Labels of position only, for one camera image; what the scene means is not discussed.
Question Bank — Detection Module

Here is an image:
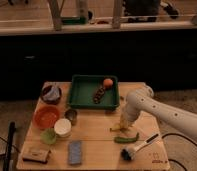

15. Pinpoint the yellow banana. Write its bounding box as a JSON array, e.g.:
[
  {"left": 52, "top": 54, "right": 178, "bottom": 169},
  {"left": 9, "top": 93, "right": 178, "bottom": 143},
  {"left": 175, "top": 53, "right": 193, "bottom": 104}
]
[{"left": 110, "top": 123, "right": 128, "bottom": 131}]

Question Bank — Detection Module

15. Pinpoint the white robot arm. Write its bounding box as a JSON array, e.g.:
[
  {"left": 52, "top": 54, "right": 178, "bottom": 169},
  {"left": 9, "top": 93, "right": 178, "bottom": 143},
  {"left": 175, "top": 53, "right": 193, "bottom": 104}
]
[{"left": 121, "top": 86, "right": 197, "bottom": 142}]

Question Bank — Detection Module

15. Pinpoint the dark bowl with cloth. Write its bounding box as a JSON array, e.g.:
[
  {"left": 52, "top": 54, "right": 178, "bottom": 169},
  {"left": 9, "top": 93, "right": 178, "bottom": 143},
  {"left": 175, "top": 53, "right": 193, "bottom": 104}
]
[{"left": 40, "top": 85, "right": 62, "bottom": 105}]

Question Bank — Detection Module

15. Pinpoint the red bowl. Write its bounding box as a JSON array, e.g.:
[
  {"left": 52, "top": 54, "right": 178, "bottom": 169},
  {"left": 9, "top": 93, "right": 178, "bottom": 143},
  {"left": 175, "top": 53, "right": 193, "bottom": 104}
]
[{"left": 32, "top": 105, "right": 60, "bottom": 130}]

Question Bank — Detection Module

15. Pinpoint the green pepper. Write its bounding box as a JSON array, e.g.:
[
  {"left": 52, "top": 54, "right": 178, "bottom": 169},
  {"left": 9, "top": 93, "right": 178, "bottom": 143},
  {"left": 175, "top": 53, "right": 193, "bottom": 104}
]
[{"left": 114, "top": 133, "right": 139, "bottom": 144}]

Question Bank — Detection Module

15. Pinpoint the dark grape bunch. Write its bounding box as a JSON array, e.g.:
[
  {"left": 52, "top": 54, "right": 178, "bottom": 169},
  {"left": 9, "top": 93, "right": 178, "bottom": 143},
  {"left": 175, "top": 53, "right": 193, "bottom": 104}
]
[{"left": 93, "top": 87, "right": 105, "bottom": 104}]

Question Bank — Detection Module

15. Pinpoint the orange fruit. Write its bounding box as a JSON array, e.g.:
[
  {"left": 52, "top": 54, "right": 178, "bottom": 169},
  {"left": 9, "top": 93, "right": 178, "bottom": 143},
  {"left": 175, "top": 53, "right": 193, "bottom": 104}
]
[{"left": 103, "top": 78, "right": 113, "bottom": 89}]

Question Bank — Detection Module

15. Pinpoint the small metal cup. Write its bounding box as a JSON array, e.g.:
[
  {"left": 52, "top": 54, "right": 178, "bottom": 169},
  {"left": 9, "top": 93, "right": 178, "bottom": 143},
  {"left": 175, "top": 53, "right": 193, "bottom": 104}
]
[{"left": 65, "top": 109, "right": 77, "bottom": 125}]

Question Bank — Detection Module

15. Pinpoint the green plastic tray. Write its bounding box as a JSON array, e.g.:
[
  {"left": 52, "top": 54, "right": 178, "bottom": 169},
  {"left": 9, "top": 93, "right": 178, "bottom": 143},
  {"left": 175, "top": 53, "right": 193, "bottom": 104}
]
[{"left": 67, "top": 75, "right": 120, "bottom": 110}]

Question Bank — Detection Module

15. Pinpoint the blue sponge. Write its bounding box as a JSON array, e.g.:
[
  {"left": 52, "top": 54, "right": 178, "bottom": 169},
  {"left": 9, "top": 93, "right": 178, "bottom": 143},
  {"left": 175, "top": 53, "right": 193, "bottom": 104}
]
[{"left": 68, "top": 140, "right": 82, "bottom": 165}]

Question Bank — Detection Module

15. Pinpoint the white cup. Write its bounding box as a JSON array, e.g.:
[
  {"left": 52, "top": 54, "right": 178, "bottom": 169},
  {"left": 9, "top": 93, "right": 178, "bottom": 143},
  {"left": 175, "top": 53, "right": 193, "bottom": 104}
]
[{"left": 54, "top": 118, "right": 72, "bottom": 137}]

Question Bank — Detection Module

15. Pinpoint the light green cup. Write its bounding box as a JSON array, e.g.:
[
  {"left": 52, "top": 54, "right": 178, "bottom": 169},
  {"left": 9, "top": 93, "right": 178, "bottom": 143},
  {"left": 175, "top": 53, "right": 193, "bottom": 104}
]
[{"left": 40, "top": 128, "right": 56, "bottom": 145}]

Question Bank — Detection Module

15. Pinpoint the brown wooden block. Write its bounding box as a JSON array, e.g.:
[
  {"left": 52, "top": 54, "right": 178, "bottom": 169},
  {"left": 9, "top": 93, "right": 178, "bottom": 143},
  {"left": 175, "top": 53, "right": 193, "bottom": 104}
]
[{"left": 22, "top": 147, "right": 51, "bottom": 164}]

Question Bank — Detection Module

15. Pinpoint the black pole stand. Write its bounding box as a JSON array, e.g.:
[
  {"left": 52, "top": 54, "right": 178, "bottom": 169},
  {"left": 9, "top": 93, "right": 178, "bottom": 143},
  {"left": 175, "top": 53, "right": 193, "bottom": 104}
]
[{"left": 3, "top": 122, "right": 16, "bottom": 171}]

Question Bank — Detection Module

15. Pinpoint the black cable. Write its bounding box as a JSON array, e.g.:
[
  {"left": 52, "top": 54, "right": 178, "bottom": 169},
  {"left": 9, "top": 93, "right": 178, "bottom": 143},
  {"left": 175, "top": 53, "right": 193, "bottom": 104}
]
[{"left": 161, "top": 132, "right": 197, "bottom": 171}]

